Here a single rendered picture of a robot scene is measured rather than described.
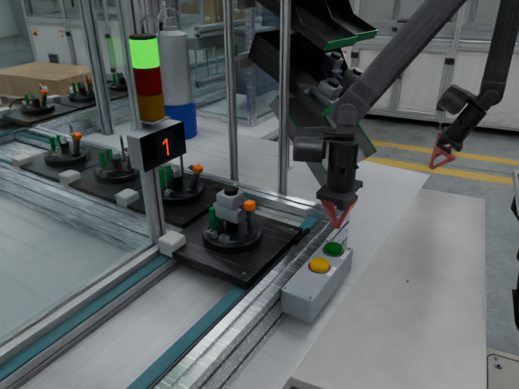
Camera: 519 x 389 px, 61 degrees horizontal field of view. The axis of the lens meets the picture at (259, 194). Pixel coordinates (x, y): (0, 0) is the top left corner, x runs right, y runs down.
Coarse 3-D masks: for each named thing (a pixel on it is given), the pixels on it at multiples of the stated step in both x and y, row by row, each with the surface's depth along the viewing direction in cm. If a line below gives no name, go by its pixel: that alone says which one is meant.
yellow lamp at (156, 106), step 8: (144, 96) 83; (152, 96) 83; (160, 96) 84; (144, 104) 83; (152, 104) 83; (160, 104) 84; (144, 112) 84; (152, 112) 84; (160, 112) 85; (144, 120) 85; (152, 120) 85
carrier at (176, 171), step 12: (180, 156) 122; (168, 168) 121; (168, 180) 122; (180, 180) 118; (204, 180) 129; (168, 192) 114; (180, 192) 117; (192, 192) 116; (204, 192) 122; (216, 192) 121; (168, 204) 115; (180, 204) 115; (192, 204) 116; (204, 204) 116; (168, 216) 110; (180, 216) 110; (192, 216) 110
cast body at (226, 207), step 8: (224, 192) 96; (232, 192) 94; (240, 192) 96; (216, 200) 96; (224, 200) 95; (232, 200) 94; (240, 200) 96; (216, 208) 97; (224, 208) 96; (232, 208) 95; (216, 216) 98; (224, 216) 97; (232, 216) 95; (240, 216) 96
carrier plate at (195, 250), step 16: (192, 224) 106; (272, 224) 106; (288, 224) 106; (192, 240) 100; (272, 240) 100; (288, 240) 100; (176, 256) 96; (192, 256) 94; (208, 256) 94; (224, 256) 94; (240, 256) 94; (256, 256) 94; (272, 256) 94; (208, 272) 92; (224, 272) 89; (240, 272) 89; (256, 272) 89
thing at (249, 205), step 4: (248, 200) 95; (244, 204) 94; (248, 204) 93; (252, 204) 93; (240, 208) 95; (244, 208) 94; (248, 208) 94; (252, 208) 94; (248, 212) 95; (252, 212) 95; (248, 216) 95; (252, 216) 95; (248, 220) 96; (252, 220) 95; (248, 224) 96; (252, 224) 96; (248, 228) 97; (252, 228) 96; (248, 232) 97; (252, 232) 97
